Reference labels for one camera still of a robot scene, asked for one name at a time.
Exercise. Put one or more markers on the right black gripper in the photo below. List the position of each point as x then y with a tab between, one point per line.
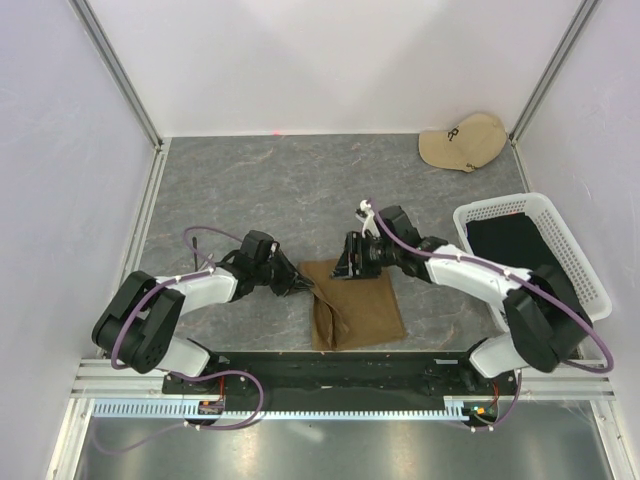
347	268

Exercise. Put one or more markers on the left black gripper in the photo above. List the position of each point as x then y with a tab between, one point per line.
290	275

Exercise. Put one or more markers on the brown cloth napkin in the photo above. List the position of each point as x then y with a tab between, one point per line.
351	314

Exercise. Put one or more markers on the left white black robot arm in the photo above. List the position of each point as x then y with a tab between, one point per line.
137	328

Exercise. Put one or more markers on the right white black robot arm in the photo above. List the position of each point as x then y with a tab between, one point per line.
545	321

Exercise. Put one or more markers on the silver fork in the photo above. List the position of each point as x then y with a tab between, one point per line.
208	260

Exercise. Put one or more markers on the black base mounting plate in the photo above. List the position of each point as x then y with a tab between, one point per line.
433	374

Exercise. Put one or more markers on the black spoon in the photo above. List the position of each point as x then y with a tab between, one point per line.
194	245

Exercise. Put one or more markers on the black cloth in basket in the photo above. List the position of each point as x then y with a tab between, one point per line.
513	240

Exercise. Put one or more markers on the beige baseball cap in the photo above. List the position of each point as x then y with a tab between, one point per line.
471	144

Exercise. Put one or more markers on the white plastic basket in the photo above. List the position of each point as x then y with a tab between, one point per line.
557	236

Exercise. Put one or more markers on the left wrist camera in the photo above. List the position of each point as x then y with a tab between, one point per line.
258	247

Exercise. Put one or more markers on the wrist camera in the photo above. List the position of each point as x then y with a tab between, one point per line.
393	217
258	247

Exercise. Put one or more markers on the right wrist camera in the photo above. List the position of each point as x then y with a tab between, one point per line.
393	217

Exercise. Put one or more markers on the left aluminium frame post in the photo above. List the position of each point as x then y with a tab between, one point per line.
107	53

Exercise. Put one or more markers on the aluminium frame post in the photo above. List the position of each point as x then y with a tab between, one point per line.
569	39
107	53

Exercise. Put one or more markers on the front aluminium rail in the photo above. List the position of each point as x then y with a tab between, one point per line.
96	379

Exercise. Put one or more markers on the light blue cable duct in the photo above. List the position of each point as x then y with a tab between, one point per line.
453	410

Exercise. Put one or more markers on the right aluminium frame post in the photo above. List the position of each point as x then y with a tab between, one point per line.
569	39

